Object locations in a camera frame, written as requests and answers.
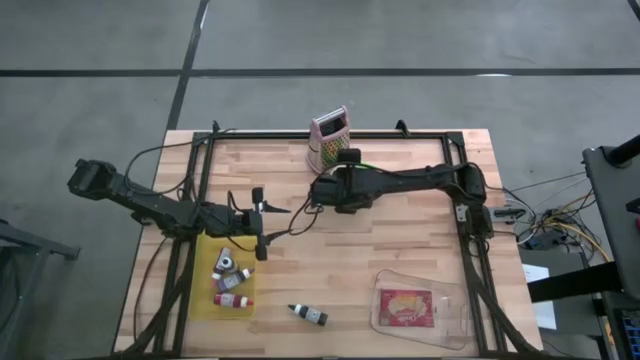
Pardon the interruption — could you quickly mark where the floor cable bundle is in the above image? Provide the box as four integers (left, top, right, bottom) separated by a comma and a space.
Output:
502, 172, 614, 264

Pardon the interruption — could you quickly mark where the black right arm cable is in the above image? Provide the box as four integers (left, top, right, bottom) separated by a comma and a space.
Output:
268, 196, 325, 237

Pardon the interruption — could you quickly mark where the violet candy color bottle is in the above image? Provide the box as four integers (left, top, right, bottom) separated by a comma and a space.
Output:
215, 267, 257, 294

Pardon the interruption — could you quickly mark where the blue crate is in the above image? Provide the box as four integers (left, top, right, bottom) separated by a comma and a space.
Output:
619, 308, 640, 360

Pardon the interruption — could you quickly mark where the black flat bar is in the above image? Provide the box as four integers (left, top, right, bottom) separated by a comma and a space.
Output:
526, 260, 624, 304

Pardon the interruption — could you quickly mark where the red label candy color bottle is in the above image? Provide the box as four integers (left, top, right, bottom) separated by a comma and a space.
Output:
213, 293, 255, 309

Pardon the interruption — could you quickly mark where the clear plastic tray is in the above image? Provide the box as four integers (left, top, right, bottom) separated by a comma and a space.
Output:
369, 268, 470, 351

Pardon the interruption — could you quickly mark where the red snack packet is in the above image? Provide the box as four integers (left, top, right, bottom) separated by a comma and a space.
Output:
378, 288, 435, 329

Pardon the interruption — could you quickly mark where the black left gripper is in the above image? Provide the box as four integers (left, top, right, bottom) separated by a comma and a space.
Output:
238, 187, 292, 262

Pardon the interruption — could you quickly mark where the yellow translucent plastic bin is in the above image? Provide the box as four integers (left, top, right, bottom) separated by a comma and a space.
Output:
188, 230, 258, 322

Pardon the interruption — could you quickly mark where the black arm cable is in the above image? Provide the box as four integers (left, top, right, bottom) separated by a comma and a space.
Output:
268, 196, 325, 237
123, 139, 201, 197

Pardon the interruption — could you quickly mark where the white paper sheet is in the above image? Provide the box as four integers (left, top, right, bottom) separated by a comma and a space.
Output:
521, 263, 558, 331

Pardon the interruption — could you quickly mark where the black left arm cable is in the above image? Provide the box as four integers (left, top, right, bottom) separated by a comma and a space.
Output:
123, 139, 201, 197

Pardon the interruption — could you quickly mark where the black equipment stand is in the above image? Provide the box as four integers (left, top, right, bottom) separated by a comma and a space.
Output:
581, 133, 640, 301

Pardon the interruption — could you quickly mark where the purple dropper bottle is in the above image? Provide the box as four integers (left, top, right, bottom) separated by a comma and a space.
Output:
211, 246, 236, 289

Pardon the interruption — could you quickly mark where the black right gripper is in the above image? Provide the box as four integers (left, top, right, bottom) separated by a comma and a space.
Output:
308, 147, 376, 215

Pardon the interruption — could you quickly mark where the black aluminium table frame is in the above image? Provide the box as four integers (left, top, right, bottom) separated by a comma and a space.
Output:
117, 119, 544, 359

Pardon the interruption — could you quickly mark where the metal box grater pink handle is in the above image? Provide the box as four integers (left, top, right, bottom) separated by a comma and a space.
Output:
305, 104, 352, 175

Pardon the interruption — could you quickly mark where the grey metal cart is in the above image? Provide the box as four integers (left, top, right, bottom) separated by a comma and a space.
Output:
0, 218, 81, 360

